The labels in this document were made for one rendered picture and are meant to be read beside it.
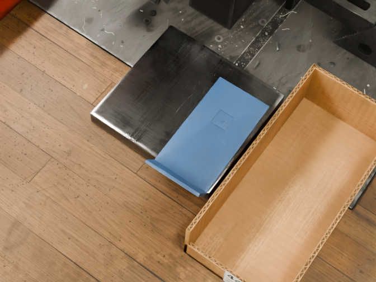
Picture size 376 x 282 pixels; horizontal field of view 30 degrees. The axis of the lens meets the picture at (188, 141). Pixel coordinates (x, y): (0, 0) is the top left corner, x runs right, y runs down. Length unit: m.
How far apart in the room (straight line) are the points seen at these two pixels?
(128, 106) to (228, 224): 0.18
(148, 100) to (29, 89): 0.15
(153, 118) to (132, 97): 0.04
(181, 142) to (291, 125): 0.14
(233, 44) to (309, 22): 0.11
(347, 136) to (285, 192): 0.11
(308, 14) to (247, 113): 0.19
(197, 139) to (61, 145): 0.16
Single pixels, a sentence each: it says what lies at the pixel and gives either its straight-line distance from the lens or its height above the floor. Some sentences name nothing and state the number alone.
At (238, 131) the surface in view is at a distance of 0.81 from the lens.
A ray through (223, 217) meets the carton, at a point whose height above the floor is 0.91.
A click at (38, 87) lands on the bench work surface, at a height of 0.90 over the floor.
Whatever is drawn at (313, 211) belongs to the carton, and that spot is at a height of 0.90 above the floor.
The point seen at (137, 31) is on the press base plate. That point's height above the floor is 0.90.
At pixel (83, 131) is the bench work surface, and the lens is 0.84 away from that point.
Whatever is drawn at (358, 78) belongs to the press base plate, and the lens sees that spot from 0.91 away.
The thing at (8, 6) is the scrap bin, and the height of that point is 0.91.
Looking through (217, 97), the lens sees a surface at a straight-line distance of 0.83.
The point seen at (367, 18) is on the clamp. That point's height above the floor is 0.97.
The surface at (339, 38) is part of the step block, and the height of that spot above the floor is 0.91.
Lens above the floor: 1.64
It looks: 63 degrees down
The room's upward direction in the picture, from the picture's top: 6 degrees clockwise
